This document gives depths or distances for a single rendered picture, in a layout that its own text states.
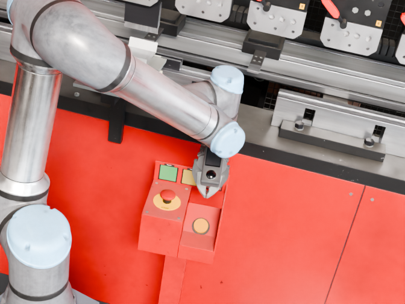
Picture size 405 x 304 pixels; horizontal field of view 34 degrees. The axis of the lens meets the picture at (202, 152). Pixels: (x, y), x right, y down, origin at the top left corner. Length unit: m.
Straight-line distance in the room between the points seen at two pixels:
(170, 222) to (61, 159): 0.52
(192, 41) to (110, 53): 1.08
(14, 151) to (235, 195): 0.83
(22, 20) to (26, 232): 0.39
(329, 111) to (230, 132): 0.64
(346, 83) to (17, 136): 1.18
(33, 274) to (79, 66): 0.42
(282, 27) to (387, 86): 0.49
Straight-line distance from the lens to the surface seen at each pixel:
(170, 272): 1.86
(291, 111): 1.92
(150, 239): 1.73
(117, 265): 2.26
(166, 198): 1.70
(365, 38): 1.82
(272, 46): 2.09
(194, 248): 1.72
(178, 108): 1.24
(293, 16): 1.80
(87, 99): 1.95
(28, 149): 1.31
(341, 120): 1.93
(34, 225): 1.29
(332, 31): 1.80
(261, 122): 1.96
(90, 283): 2.36
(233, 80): 1.46
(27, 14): 1.18
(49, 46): 1.11
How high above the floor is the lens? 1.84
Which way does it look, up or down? 33 degrees down
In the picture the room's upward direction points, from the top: 10 degrees clockwise
